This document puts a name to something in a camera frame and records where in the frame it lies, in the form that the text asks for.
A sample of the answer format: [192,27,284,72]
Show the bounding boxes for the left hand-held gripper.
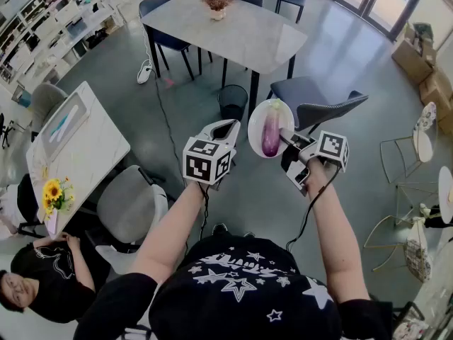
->
[183,118,242,191]

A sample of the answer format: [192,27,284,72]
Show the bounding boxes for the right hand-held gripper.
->
[278,127,350,197]

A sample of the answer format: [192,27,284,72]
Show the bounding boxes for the purple eggplant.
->
[260,99,286,157]

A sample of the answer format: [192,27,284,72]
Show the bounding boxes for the white round plate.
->
[246,98,294,159]

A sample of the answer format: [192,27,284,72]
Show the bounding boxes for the person's left forearm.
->
[129,181,206,283]

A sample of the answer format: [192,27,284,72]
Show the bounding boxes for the person's right forearm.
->
[304,161,371,304]

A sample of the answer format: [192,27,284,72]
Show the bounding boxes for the grey marble table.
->
[139,0,308,120]

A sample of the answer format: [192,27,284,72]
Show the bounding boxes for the black mesh wastebasket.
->
[217,84,248,122]

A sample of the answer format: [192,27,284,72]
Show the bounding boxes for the white power strip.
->
[137,59,154,84]

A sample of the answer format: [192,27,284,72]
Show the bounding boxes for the grey office chair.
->
[30,82,69,134]
[95,164,169,253]

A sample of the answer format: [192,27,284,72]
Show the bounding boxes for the white marble table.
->
[26,80,131,240]

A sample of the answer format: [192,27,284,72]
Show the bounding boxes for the cardboard box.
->
[419,69,453,136]
[391,23,438,84]

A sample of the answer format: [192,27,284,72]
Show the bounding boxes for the grey tray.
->
[41,92,88,155]

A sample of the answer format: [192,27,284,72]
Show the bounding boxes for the white round side table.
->
[437,166,453,225]

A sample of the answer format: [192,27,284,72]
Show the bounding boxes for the person's black star-print shirt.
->
[72,234,394,340]

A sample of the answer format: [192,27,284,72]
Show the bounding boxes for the sunflower bouquet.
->
[41,176,75,235]

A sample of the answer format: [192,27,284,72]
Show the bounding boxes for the white shelf unit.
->
[0,0,128,84]

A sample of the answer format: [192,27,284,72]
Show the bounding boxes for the black floor cable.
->
[151,68,180,166]

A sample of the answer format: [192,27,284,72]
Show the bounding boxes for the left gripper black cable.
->
[197,182,210,242]

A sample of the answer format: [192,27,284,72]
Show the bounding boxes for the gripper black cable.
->
[197,182,210,242]
[285,174,337,251]

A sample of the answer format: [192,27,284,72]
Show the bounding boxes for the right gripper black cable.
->
[285,174,337,251]

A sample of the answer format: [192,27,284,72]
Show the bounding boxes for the white power cable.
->
[140,22,150,63]

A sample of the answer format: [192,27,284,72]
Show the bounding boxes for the gold wire chair floral cushion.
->
[380,101,439,186]

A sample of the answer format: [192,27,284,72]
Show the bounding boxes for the gold wire chair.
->
[363,182,437,283]

